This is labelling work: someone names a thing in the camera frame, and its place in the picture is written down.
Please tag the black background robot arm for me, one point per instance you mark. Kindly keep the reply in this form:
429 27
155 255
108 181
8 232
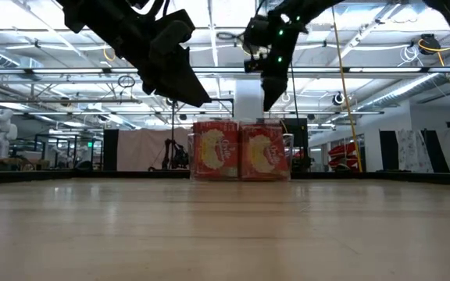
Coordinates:
174 156

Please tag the white humanoid robot figure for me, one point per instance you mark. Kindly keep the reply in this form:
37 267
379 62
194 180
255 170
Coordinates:
0 132

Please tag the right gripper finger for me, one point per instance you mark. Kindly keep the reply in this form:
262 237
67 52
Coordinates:
272 91

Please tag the white curtain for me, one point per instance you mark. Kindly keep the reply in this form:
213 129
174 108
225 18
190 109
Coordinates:
139 148

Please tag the white patterned cloth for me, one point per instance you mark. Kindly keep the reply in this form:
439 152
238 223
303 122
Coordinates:
408 150

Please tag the black upright panel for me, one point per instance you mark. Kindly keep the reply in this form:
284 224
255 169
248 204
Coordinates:
110 150

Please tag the black aluminium table frame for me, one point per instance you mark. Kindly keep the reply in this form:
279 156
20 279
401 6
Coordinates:
72 175

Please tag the clear plastic basket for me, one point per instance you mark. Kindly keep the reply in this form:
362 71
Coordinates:
290 152

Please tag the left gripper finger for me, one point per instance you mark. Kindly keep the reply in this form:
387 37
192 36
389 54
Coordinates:
182 84

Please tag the red storage bins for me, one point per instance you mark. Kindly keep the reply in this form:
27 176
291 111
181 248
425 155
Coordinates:
344 154

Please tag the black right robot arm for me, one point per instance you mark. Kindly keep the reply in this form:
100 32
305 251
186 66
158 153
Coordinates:
283 23

